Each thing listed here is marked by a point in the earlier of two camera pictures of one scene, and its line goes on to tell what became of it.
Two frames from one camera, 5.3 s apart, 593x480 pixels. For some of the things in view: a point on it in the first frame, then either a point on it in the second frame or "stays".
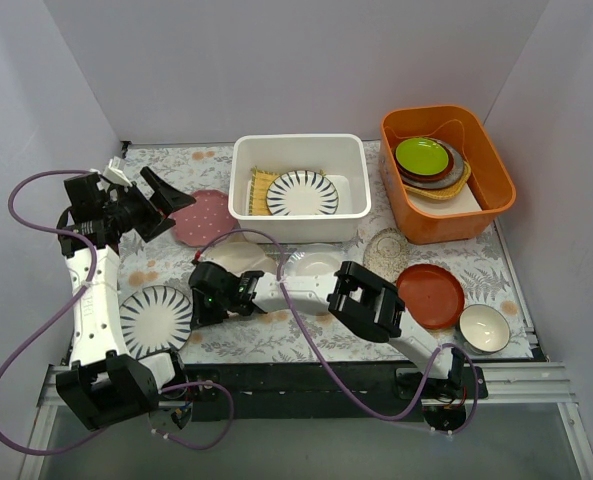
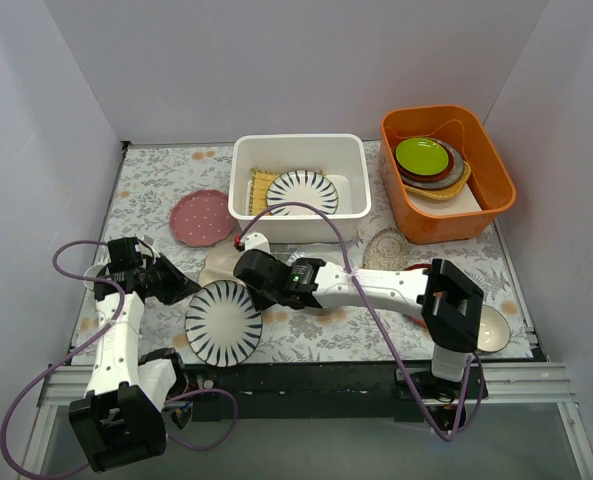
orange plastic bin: (489, 183) stays
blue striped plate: (154, 320) → (223, 324)
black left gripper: (143, 205) → (165, 280)
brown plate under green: (426, 178) stays
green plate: (421, 156) stays
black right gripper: (202, 293) → (261, 295)
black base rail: (324, 391) stays
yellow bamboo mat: (259, 185) stays
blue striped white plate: (302, 192) stays
